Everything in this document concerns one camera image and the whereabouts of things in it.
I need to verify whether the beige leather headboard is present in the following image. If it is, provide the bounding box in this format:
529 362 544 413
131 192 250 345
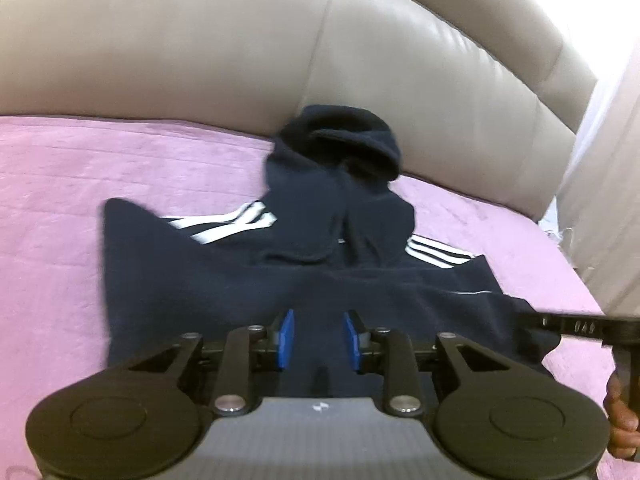
1 0 596 219

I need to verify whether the person's right hand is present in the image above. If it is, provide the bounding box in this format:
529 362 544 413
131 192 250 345
603 373 639 460

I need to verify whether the navy hoodie with white stripes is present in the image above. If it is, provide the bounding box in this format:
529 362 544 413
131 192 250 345
103 105 560 398

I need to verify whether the beige curtain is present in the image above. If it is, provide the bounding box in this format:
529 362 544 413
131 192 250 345
559 65 639 316

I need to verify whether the pink quilted bedspread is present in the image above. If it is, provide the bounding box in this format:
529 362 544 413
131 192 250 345
1 117 598 479

